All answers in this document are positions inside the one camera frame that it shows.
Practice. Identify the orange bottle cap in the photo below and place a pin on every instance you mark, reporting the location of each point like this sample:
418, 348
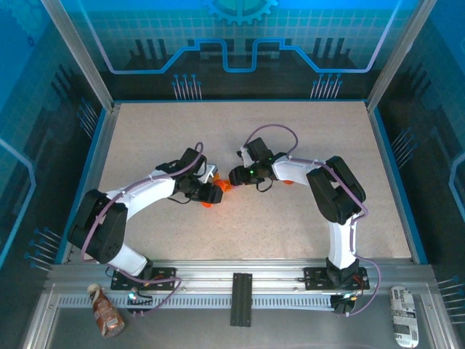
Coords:
207, 204

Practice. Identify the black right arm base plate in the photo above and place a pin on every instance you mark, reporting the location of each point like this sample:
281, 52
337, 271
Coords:
316, 278

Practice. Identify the aluminium frame post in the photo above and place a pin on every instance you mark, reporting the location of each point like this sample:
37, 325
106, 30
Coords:
398, 54
81, 54

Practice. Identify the black extrusion bracket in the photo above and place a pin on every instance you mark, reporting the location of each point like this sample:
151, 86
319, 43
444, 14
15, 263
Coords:
241, 300

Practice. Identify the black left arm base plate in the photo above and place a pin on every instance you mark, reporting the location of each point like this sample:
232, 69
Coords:
163, 276

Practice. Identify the brown drink bottle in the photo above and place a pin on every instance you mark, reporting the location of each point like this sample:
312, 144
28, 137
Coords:
107, 312

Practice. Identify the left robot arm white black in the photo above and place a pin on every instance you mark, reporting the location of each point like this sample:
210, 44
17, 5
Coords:
152, 189

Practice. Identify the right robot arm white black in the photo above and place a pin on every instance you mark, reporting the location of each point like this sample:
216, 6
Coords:
294, 171

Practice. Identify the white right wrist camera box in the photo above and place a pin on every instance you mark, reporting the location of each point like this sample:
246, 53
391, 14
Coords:
246, 158

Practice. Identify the orange pill bottle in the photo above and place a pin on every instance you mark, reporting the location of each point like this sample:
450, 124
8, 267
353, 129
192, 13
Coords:
287, 182

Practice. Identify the aluminium cross rail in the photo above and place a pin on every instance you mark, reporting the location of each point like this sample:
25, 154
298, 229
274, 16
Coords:
254, 267

